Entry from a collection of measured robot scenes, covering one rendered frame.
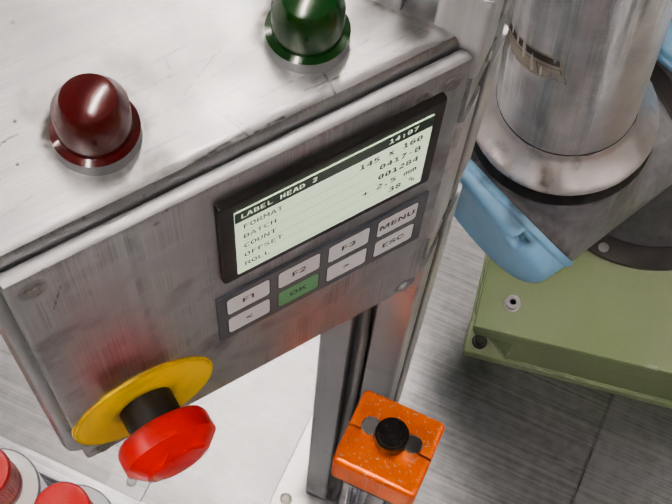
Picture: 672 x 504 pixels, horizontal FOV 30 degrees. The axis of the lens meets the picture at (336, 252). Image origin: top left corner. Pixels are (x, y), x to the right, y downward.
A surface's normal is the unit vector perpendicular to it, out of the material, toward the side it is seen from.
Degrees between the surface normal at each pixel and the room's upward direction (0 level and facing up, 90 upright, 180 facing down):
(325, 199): 90
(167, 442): 47
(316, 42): 90
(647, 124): 41
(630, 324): 4
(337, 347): 90
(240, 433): 0
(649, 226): 75
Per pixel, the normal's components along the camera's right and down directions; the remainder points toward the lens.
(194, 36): 0.04, -0.41
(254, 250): 0.50, 0.79
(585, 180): 0.11, 0.37
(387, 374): -0.41, 0.82
